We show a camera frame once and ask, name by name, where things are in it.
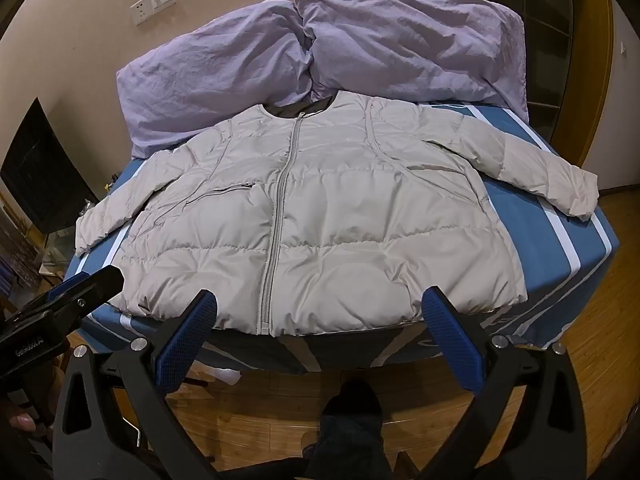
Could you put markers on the glass table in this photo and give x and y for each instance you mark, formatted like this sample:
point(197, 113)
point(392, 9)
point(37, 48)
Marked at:
point(60, 252)

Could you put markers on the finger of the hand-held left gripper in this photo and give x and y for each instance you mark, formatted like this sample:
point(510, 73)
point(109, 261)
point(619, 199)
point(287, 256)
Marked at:
point(95, 285)

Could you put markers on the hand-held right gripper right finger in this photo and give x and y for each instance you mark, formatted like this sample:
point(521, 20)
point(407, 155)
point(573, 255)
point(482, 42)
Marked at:
point(450, 332)

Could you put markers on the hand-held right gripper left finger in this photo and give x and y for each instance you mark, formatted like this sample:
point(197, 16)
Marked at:
point(185, 332)

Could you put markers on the large purple pillow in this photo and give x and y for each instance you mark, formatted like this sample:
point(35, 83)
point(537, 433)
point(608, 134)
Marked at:
point(400, 45)

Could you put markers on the beige puffer jacket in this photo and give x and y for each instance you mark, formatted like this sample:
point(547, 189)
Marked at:
point(325, 210)

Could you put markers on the black flat screen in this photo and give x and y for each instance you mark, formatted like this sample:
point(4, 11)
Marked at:
point(45, 170)

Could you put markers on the white wall socket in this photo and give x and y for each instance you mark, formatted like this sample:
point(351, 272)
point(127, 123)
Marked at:
point(140, 12)

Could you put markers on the blue white striped bed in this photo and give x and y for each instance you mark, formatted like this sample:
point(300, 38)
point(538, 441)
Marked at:
point(540, 240)

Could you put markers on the person's left hand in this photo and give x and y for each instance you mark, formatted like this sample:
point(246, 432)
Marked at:
point(20, 417)

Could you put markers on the person's leg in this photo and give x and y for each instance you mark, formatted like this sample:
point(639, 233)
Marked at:
point(350, 430)

